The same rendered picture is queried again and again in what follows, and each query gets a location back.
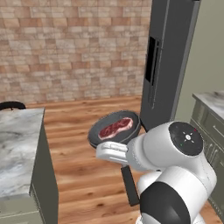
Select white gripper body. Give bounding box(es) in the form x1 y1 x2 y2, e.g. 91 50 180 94
95 141 130 166

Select black frying pan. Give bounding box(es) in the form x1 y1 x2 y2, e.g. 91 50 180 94
87 109 148 207

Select red raw steak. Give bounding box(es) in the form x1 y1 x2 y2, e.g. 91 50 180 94
97 116 135 141

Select grey kitchen island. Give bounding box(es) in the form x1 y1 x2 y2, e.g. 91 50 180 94
0 108 60 224

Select grey-green base cupboards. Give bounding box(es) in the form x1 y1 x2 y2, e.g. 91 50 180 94
189 90 224 224

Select dark grey fridge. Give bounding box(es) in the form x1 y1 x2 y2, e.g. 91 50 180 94
139 0 201 131

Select black stool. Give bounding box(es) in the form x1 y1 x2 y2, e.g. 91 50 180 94
0 101 27 112

